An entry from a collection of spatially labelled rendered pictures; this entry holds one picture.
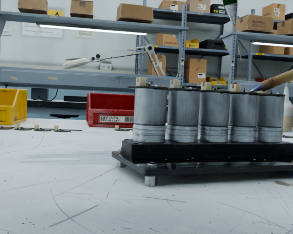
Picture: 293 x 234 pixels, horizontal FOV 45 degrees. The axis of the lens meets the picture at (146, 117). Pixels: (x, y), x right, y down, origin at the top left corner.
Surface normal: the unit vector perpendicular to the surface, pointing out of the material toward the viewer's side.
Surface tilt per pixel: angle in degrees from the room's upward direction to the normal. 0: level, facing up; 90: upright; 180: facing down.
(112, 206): 0
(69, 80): 90
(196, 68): 86
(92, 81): 90
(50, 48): 90
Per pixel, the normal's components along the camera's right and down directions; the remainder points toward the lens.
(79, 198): 0.05, -1.00
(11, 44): 0.18, 0.06
